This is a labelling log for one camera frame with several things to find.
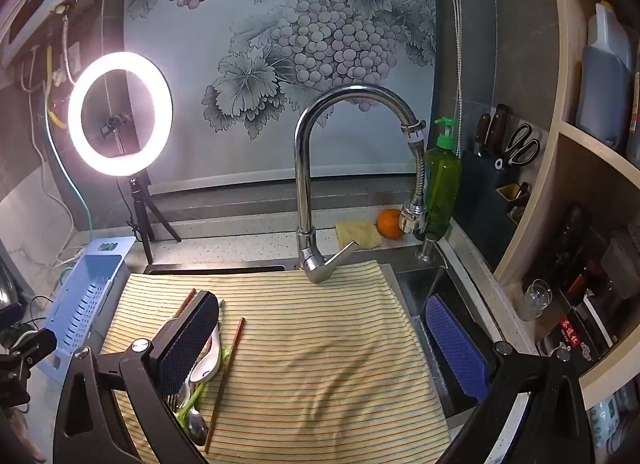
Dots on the metal spoon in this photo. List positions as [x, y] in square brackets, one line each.
[196, 426]

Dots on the yellow striped cloth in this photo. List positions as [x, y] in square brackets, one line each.
[325, 369]

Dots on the green dish soap bottle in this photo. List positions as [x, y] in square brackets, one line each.
[445, 178]

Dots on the dark liquid jug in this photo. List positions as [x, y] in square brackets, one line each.
[600, 93]

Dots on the steel sink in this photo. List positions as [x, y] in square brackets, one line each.
[415, 289]

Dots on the yellow sponge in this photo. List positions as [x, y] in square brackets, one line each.
[357, 235]

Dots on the dark bottle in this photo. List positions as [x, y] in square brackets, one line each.
[572, 244]

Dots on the red label box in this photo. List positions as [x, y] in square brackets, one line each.
[575, 336]

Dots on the colourful utensils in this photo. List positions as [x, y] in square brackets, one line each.
[184, 305]

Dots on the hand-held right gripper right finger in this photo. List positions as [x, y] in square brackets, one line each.
[457, 349]

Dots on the white ceramic spoon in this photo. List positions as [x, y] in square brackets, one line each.
[210, 361]

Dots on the black tripod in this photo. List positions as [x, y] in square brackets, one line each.
[141, 224]

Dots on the red-tipped brown chopstick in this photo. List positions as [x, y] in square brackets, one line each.
[227, 369]

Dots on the green plastic spoon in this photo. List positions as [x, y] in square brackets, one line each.
[192, 401]

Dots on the metal fork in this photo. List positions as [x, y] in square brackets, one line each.
[176, 400]

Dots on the water heater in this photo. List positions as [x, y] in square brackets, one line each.
[40, 8]

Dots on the blue plastic basket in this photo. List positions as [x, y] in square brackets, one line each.
[85, 294]

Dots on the grape print blind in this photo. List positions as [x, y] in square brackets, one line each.
[200, 43]

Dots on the dark knife block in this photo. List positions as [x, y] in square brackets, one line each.
[480, 204]

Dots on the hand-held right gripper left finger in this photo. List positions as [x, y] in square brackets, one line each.
[187, 339]

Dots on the flexible faucet sprayer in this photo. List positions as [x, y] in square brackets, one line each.
[414, 216]

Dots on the chrome faucet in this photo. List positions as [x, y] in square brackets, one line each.
[302, 183]

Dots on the metal sink knob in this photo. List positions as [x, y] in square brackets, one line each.
[428, 250]

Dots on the clear glass cup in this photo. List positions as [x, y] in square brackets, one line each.
[535, 301]

